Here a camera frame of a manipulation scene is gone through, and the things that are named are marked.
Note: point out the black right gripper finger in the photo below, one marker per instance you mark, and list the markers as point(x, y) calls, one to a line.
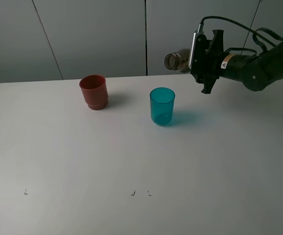
point(208, 82)
point(216, 43)

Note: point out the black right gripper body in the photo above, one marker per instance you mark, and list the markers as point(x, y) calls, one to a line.
point(221, 63)

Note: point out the smoky translucent water bottle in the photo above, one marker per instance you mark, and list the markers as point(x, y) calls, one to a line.
point(178, 61)

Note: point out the teal translucent plastic cup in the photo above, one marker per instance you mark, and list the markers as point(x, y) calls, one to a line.
point(162, 105)

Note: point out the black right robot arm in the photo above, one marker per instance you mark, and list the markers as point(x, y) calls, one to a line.
point(261, 70)

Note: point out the red plastic cup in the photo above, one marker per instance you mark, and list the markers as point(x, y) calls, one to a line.
point(94, 91)

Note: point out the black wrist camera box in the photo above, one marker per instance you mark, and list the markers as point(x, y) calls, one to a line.
point(199, 48)

